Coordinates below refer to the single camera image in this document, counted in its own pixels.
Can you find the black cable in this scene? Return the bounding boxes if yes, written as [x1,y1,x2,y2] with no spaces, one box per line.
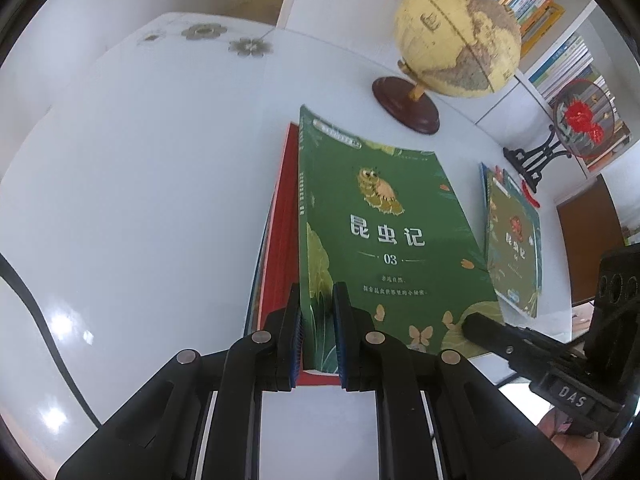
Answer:
[0,252,101,428]

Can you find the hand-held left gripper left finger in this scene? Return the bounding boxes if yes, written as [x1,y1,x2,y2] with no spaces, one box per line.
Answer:
[55,282,304,480]

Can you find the black fan stand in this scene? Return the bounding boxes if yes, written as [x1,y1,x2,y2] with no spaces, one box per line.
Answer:
[502,125,576,196]

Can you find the rows of shelved books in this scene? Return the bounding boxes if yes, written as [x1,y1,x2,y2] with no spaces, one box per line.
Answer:
[360,0,636,173]

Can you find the red tassel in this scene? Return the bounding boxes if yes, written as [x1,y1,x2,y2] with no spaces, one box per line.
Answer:
[520,180,542,208]

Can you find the green caterpillar cover book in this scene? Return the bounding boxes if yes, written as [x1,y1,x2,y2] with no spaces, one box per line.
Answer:
[298,104,505,376]

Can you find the person's right hand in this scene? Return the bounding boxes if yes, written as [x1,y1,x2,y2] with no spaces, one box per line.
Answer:
[537,406,622,462]

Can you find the red book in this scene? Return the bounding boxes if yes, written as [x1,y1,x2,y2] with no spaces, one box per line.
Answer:
[250,121,341,387]

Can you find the green red-insect cover book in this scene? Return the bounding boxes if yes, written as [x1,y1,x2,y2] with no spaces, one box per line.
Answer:
[486,169,544,319]

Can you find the yellow desk globe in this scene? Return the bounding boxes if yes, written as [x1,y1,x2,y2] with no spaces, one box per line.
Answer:
[371,0,523,136]

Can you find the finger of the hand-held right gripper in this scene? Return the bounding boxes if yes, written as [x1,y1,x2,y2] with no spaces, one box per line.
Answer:
[461,311,587,382]

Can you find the blue cover book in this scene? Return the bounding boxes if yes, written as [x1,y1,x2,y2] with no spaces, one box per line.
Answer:
[479,161,493,261]

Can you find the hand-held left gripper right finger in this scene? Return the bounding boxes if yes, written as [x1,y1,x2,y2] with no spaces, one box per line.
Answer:
[331,281,581,480]

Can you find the brown wooden panel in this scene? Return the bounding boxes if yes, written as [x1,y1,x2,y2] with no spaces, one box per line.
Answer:
[556,176,628,307]

